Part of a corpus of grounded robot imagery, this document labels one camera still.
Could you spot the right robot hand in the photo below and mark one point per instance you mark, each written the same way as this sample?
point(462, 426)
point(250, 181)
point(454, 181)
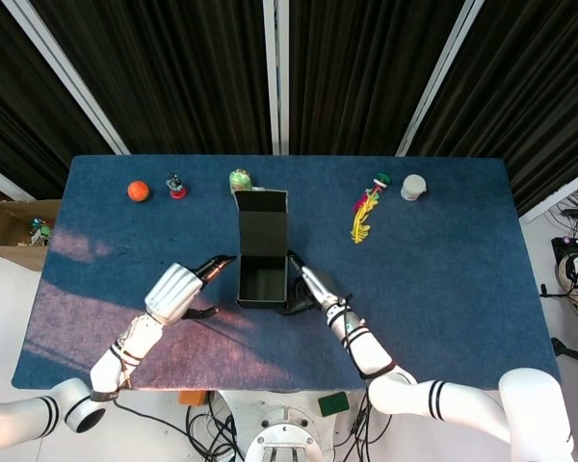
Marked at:
point(318, 286)

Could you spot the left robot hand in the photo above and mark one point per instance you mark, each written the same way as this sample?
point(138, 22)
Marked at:
point(173, 293)

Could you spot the black foldable cardboard box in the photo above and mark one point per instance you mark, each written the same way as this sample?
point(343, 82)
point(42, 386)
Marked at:
point(262, 231)

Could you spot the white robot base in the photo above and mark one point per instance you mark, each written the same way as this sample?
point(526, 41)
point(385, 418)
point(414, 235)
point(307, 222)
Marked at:
point(284, 428)

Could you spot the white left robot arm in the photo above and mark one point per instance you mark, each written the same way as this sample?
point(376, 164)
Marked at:
point(24, 418)

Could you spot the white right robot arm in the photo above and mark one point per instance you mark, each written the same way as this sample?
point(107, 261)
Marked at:
point(525, 399)

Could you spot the blue cloth-covered table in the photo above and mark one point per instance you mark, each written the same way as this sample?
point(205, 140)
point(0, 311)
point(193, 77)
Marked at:
point(438, 289)

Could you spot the brown cardboard carton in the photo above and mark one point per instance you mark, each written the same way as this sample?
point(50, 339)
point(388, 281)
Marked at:
point(5, 226)

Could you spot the yellow feather shuttlecock toy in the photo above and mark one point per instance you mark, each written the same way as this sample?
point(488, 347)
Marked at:
point(361, 219)

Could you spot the small figure on red base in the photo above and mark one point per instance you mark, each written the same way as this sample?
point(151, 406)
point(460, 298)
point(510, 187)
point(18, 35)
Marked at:
point(176, 187)

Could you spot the orange block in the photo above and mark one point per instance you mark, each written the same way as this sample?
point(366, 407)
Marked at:
point(192, 398)

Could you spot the orange ball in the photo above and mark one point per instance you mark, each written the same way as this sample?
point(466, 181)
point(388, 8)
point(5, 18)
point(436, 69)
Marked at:
point(139, 191)

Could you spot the green block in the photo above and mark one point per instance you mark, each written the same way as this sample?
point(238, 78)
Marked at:
point(333, 404)

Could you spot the green nesting doll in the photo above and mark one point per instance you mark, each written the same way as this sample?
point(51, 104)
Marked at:
point(241, 180)

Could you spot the small green toy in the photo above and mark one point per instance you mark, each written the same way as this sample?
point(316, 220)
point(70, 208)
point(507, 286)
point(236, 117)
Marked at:
point(39, 231)

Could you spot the black pleated curtain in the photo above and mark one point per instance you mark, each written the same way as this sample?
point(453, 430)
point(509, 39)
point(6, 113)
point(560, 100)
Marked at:
point(183, 72)

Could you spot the black case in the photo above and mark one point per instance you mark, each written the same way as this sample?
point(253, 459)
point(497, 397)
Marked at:
point(566, 245)

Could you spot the black tripod leg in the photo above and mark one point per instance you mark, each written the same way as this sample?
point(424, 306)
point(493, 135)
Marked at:
point(573, 353)

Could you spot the white frame post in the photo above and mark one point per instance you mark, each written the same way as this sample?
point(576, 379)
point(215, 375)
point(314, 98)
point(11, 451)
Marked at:
point(72, 77)
point(5, 180)
point(559, 192)
point(275, 77)
point(438, 77)

